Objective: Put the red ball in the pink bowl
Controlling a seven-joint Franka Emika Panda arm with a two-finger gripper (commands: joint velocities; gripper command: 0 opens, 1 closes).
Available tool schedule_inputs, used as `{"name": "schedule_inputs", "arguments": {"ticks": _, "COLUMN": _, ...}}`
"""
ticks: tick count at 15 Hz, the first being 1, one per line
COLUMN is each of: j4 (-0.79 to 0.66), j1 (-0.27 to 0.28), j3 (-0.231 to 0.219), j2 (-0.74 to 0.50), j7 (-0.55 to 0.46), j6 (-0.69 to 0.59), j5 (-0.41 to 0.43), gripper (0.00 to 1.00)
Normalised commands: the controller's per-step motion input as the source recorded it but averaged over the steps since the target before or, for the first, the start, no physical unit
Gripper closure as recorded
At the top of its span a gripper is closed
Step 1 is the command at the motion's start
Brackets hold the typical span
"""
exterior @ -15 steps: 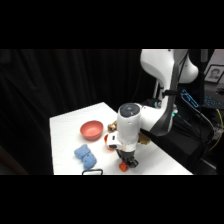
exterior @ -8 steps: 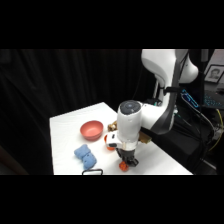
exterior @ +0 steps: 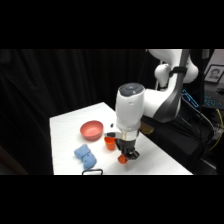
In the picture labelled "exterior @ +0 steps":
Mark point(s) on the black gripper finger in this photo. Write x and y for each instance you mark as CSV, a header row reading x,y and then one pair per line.
x,y
122,153
134,155

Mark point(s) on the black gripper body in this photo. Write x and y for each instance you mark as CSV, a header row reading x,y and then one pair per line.
x,y
126,146

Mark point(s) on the red patterned ball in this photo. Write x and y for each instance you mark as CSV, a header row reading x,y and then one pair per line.
x,y
122,160

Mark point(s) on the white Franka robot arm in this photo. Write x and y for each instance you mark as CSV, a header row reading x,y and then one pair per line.
x,y
130,110

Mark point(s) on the pink bowl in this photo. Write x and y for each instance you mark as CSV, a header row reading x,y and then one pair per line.
x,y
91,130

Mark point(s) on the orange plastic cup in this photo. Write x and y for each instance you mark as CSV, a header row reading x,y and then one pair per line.
x,y
110,144

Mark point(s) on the blue plush cloth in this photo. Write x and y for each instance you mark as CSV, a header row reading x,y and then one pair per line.
x,y
86,156

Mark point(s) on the black draped robot stand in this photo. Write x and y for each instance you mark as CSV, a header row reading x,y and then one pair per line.
x,y
180,140

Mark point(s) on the backlit keyboard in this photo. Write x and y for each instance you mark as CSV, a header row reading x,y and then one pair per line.
x,y
213,99

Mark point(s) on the black curtain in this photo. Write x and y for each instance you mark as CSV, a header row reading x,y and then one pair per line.
x,y
50,83

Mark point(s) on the framed portrait picture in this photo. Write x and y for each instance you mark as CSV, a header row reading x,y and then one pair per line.
x,y
214,73

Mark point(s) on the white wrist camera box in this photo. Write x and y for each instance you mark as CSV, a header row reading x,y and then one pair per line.
x,y
111,131

